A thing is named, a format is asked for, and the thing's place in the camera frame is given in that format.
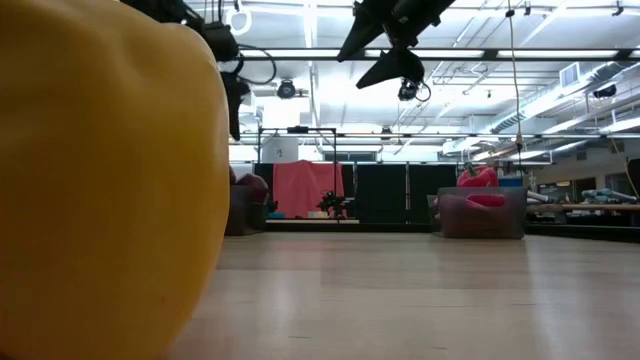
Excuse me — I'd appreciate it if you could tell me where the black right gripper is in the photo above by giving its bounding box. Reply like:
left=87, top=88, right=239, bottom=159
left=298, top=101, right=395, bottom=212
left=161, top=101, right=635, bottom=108
left=336, top=0, right=456, bottom=90

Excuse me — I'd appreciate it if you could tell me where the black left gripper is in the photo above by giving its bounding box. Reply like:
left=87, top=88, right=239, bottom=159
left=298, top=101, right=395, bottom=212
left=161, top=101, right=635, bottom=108
left=199, top=20, right=252, bottom=142

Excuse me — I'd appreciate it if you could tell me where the black round hanging fixture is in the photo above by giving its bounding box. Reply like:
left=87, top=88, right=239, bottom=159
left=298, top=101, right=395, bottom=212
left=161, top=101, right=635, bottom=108
left=397, top=78, right=432, bottom=104
left=276, top=78, right=297, bottom=100

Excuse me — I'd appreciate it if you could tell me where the white square box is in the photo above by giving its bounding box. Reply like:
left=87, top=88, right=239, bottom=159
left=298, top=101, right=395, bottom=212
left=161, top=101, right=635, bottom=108
left=262, top=137, right=300, bottom=164

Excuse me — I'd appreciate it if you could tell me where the black crossbar with light strips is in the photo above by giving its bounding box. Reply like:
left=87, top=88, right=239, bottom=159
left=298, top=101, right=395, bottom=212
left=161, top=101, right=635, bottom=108
left=238, top=47, right=640, bottom=63

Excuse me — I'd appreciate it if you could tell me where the pink cloth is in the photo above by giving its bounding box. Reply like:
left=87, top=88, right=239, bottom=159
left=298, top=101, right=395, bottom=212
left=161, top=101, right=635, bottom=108
left=272, top=159, right=346, bottom=220

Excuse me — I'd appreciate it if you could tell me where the grey translucent bin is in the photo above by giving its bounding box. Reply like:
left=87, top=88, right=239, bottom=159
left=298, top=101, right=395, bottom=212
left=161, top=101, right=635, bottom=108
left=427, top=186, right=529, bottom=240
left=224, top=183, right=269, bottom=237

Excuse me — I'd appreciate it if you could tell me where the yellow bell pepper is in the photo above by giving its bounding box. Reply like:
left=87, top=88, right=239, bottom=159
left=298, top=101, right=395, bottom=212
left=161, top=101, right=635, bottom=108
left=0, top=0, right=232, bottom=360

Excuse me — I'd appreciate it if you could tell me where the white air vent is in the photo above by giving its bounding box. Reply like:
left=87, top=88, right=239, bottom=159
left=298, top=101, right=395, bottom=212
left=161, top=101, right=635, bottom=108
left=558, top=61, right=581, bottom=90

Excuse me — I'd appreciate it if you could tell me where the wooden background table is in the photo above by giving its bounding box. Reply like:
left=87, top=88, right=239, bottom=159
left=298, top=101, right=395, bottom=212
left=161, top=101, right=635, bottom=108
left=527, top=202, right=640, bottom=214

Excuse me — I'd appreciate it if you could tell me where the light blue machine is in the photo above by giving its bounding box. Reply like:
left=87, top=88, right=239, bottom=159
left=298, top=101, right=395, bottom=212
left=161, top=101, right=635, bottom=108
left=581, top=187, right=639, bottom=204

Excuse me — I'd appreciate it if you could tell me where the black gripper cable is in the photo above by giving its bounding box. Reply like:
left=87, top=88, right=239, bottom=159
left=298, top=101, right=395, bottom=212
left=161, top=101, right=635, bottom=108
left=238, top=43, right=278, bottom=86

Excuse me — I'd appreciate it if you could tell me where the black metal frame stand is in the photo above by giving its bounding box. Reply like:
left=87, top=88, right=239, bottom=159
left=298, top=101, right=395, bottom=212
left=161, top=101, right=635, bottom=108
left=257, top=125, right=339, bottom=221

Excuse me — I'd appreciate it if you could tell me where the black partition wall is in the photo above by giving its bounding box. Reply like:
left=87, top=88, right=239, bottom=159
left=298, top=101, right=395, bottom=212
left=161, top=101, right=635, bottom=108
left=253, top=162, right=464, bottom=225

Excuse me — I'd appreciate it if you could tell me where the hanging yellow cord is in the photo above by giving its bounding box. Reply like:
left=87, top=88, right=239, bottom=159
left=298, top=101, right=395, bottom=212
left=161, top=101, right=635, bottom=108
left=504, top=0, right=525, bottom=174

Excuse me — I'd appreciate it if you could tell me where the black aluminium table frame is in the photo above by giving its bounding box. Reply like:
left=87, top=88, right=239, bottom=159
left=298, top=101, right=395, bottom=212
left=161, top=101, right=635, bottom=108
left=264, top=218, right=640, bottom=245

